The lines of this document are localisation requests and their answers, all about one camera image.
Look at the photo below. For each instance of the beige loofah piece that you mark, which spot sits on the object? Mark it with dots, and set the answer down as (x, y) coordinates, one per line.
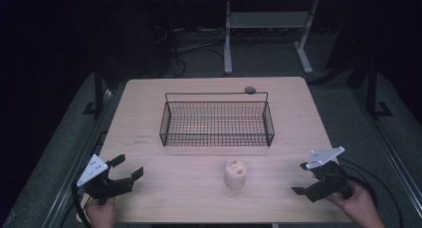
(235, 174)

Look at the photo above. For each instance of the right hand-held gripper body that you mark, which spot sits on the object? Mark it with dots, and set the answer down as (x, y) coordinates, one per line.
(328, 181)

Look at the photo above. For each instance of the white metal desk frame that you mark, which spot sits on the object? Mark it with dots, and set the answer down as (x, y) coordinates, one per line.
(268, 20)

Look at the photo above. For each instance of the black metal post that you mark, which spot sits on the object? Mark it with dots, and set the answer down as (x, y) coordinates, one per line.
(372, 88)
(98, 88)

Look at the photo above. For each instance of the person's left hand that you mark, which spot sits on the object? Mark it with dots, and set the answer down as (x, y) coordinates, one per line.
(101, 213)

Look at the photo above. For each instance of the small grey round knob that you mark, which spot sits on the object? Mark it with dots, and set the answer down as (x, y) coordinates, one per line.
(250, 90)

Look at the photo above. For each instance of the person's right hand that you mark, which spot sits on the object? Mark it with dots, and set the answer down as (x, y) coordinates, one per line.
(356, 203)

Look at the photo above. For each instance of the aluminium frame rail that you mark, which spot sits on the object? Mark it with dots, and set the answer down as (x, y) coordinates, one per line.
(74, 168)
(394, 151)

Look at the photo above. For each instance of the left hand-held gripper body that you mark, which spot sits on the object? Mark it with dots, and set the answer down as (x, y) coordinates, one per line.
(99, 184)

